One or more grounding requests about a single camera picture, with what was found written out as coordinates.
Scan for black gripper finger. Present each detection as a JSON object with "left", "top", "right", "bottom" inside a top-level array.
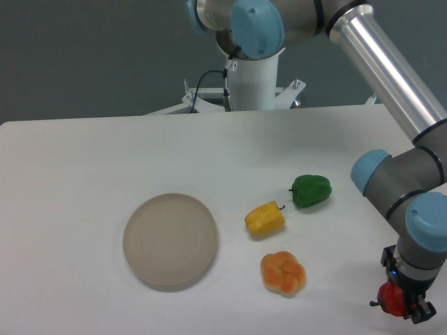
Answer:
[{"left": 403, "top": 295, "right": 437, "bottom": 325}]

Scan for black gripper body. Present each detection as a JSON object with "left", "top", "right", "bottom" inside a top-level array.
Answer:
[{"left": 381, "top": 245, "right": 437, "bottom": 307}]

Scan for red toy pepper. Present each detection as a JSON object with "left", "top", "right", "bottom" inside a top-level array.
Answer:
[{"left": 369, "top": 281, "right": 407, "bottom": 317}]

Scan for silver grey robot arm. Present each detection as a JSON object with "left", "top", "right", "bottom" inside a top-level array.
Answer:
[{"left": 186, "top": 1, "right": 446, "bottom": 324}]

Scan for green toy pepper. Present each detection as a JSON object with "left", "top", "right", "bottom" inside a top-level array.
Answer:
[{"left": 288, "top": 174, "right": 332, "bottom": 208}]

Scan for yellow toy pepper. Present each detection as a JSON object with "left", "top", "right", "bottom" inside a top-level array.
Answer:
[{"left": 244, "top": 201, "right": 286, "bottom": 236}]

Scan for beige round plate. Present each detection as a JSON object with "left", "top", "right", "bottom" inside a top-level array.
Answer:
[{"left": 122, "top": 193, "right": 219, "bottom": 292}]

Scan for orange knotted bread roll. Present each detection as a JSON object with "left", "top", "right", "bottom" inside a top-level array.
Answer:
[{"left": 260, "top": 251, "right": 307, "bottom": 297}]

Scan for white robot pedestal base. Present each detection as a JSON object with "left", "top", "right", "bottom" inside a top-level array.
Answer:
[{"left": 145, "top": 48, "right": 378, "bottom": 116}]

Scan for black cable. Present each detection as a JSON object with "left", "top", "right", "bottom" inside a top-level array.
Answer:
[{"left": 190, "top": 44, "right": 242, "bottom": 113}]

